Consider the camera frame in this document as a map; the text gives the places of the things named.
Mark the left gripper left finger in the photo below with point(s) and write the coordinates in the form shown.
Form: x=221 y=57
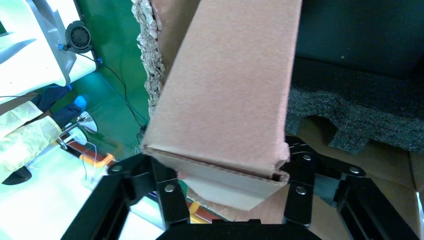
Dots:
x=99 y=205

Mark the red bar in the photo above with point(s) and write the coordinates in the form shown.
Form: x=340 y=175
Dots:
x=82 y=151

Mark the black notched foam piece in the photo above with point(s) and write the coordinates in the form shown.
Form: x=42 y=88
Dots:
x=364 y=109

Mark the shiny metal bracket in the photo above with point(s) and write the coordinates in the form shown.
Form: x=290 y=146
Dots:
x=87 y=122

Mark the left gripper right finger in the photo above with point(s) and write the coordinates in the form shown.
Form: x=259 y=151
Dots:
x=371 y=205

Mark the large brown cardboard box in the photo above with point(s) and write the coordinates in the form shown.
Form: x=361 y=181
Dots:
x=381 y=169

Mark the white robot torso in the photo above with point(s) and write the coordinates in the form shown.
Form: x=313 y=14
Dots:
x=33 y=56

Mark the pale yellow cloth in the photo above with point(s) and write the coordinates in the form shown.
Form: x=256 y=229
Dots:
x=23 y=139

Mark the dark smooth block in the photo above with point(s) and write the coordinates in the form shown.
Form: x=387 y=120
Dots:
x=357 y=33

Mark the black shoe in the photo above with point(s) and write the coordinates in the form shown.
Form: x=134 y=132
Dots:
x=16 y=176

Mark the small brown cardboard box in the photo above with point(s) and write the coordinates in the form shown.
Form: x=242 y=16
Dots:
x=225 y=99

